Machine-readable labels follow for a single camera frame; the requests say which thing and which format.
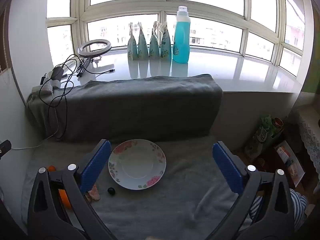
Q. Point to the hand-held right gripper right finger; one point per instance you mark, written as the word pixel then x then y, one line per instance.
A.
pixel 226 167

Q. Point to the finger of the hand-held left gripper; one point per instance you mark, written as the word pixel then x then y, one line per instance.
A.
pixel 5 148

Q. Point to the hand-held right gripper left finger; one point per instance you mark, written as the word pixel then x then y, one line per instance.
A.
pixel 96 165

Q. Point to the small dark plum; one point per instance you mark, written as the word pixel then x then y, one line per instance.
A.
pixel 111 191

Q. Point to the plastic-wrapped peeled orange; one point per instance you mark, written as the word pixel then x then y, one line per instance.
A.
pixel 94 195

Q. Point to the floral white plate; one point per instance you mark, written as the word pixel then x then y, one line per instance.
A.
pixel 137 165

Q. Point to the small mandarin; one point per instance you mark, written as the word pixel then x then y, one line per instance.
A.
pixel 51 168

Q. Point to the large orange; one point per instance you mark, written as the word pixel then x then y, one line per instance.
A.
pixel 64 200

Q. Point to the white and green bag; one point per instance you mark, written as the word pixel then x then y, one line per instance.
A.
pixel 258 140

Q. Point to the green snack packet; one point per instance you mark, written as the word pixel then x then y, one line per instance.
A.
pixel 266 126

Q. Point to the white printed box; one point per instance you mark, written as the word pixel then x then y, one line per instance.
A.
pixel 290 162

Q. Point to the jar with copper lid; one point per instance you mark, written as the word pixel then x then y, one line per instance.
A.
pixel 278 123

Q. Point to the dark grey blanket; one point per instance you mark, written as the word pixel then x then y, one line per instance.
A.
pixel 137 105

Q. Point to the black plug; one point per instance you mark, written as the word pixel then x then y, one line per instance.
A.
pixel 43 80

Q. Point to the white power strip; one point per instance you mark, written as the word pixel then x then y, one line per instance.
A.
pixel 53 83

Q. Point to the striped clothing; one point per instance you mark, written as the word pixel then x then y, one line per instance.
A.
pixel 298 205

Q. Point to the white lace cloth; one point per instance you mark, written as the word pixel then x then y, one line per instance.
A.
pixel 310 135

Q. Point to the black power adapter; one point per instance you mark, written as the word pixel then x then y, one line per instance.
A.
pixel 58 73

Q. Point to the blue detergent bottle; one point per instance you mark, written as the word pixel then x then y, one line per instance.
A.
pixel 181 40

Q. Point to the white window frame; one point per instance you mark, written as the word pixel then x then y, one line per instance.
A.
pixel 162 5

